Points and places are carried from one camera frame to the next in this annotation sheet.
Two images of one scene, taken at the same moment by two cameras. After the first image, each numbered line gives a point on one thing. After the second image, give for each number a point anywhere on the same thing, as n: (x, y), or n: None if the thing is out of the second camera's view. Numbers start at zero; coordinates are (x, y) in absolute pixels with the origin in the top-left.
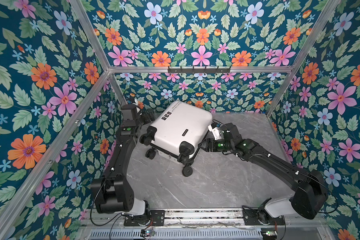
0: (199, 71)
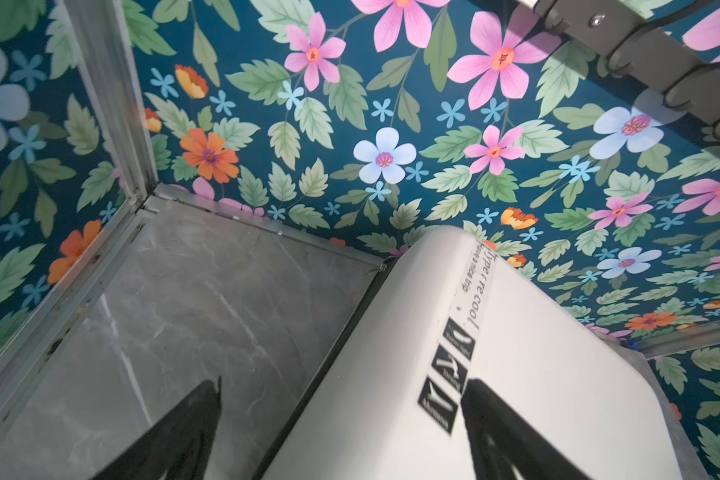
0: (687, 76)
